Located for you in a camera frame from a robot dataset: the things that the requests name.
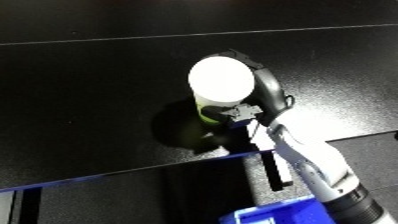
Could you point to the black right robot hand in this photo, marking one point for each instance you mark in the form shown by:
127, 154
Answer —
271, 91

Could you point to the pale right robot arm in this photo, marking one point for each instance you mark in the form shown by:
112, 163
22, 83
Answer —
320, 166

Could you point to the white paper cup green band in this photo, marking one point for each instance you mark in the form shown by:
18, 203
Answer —
220, 80

